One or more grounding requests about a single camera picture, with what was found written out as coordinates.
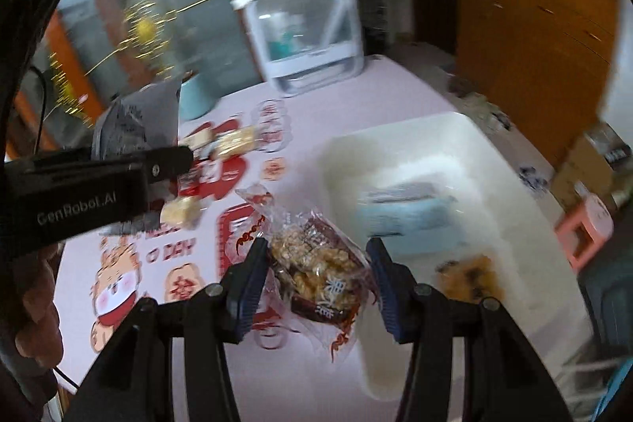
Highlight gold branch decoration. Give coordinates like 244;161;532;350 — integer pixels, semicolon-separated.
47;0;166;119

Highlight cardboard box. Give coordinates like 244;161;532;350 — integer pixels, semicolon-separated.
550;120;625;208

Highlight clear peanut brittle packet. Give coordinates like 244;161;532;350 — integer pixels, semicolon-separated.
234;185;374;364

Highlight small beige snack packet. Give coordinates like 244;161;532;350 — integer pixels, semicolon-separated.
179;128;214;152

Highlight pale blue snack packet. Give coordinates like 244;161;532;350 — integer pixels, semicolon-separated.
355;181;466;255

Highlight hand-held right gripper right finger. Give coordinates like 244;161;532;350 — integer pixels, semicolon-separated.
365;237;559;422

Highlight white clear-door storage box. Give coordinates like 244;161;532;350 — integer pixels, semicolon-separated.
231;0;366;97

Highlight white plastic bin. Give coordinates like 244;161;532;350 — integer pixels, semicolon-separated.
315;110;597;400

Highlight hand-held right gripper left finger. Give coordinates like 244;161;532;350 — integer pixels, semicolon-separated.
74;238;270;422

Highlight pale yellow snack packet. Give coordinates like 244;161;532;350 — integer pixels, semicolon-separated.
159;196;205;229

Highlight printed pink tablecloth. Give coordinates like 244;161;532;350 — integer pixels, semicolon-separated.
49;53;597;422

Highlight person's left hand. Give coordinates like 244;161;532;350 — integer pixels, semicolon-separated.
14;243;64;369

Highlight teal cup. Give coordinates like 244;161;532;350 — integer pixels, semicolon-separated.
177;72;214;122

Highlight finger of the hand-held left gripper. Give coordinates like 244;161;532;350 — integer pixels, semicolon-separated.
142;145;195;186

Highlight orange snack packet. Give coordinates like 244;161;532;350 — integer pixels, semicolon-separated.
434;254;502;305

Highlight grey snack packet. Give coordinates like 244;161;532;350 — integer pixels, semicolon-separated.
93;82;183;158

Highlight black cable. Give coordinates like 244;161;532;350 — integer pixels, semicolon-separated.
27;65;56;152

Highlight beige wafer packet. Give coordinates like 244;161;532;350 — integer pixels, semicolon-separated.
212;128;259;162

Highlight wooden cabinet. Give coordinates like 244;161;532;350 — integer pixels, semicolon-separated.
454;0;625;168

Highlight pink stool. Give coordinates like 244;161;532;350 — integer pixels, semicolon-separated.
553;193;615;272

